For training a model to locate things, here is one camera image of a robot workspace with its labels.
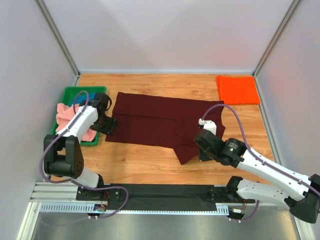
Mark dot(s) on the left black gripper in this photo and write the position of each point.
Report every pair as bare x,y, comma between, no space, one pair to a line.
106,124

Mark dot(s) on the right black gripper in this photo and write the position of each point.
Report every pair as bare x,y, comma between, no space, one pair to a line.
202,142

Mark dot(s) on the maroon t shirt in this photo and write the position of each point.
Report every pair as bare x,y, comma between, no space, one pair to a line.
163,121

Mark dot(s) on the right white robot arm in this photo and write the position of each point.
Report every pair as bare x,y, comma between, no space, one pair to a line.
299,193

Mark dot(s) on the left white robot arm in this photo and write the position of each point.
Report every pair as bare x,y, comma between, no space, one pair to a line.
62,155

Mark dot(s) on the blue t shirt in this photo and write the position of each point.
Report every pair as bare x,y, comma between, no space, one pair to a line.
81,98

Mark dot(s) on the pink t shirt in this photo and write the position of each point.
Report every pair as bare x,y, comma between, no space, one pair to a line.
63,117

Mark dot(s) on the folded orange t shirt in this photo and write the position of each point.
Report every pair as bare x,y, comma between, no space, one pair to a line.
237,90

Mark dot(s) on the black base mat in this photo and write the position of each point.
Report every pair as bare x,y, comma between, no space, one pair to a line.
116,199

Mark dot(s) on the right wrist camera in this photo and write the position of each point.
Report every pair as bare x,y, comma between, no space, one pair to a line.
208,125

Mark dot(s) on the aluminium rail frame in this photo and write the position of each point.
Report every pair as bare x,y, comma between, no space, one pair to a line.
231,193

